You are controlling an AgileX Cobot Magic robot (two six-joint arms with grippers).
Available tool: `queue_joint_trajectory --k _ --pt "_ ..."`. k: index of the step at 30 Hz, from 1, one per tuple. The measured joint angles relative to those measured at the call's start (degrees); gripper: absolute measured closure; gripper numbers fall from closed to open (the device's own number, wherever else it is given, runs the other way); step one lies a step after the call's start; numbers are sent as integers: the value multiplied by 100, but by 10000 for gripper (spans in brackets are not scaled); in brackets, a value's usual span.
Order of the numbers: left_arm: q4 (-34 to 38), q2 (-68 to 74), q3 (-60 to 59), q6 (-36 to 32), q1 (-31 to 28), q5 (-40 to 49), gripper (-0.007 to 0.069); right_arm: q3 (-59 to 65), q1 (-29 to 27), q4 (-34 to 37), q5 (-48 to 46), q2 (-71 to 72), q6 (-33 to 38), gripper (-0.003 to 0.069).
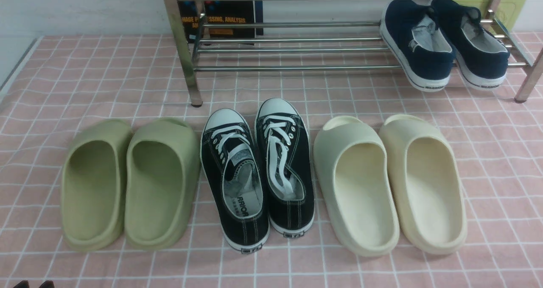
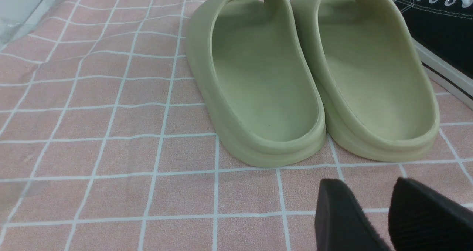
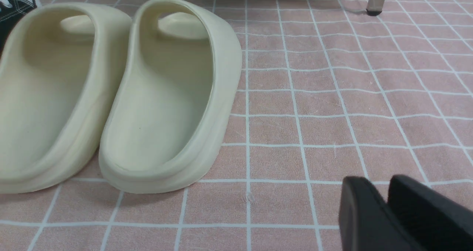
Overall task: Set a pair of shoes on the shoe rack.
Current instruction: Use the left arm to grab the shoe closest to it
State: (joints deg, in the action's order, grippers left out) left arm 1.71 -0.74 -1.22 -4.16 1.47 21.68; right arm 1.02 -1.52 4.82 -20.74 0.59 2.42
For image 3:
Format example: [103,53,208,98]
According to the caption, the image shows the cream foam slipper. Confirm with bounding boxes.
[98,0,243,194]
[0,2,132,194]

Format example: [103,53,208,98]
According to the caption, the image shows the left cream foam slipper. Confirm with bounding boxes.
[0,2,132,194]

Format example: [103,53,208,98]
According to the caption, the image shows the pink grid tablecloth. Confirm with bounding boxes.
[1,0,473,251]

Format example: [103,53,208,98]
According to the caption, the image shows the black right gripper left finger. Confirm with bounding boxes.
[338,176,425,251]

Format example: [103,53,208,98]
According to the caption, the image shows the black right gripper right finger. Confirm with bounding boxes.
[387,174,473,251]

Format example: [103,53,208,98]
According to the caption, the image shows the black canvas sneaker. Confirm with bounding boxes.
[0,0,42,53]

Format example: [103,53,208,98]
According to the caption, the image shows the right cream foam slipper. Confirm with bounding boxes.
[98,0,243,194]

